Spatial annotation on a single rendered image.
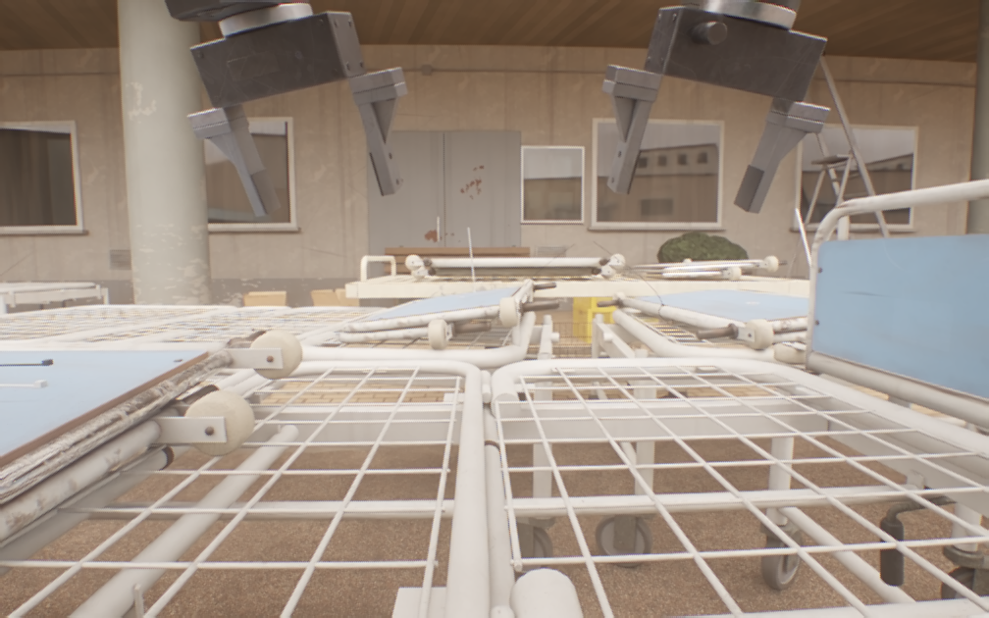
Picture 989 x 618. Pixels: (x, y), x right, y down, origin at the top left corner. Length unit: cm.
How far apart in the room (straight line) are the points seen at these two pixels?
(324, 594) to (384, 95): 101
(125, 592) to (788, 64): 67
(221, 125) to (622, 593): 107
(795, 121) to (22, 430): 69
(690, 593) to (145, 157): 469
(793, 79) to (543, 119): 614
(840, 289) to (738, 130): 644
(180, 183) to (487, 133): 345
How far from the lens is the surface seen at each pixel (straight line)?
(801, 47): 51
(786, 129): 53
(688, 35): 46
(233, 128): 53
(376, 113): 47
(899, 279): 88
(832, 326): 98
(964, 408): 81
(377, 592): 120
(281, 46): 48
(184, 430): 58
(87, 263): 800
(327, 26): 46
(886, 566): 88
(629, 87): 46
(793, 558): 127
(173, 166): 491
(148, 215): 490
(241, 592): 128
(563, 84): 676
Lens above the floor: 69
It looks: 6 degrees down
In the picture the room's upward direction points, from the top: straight up
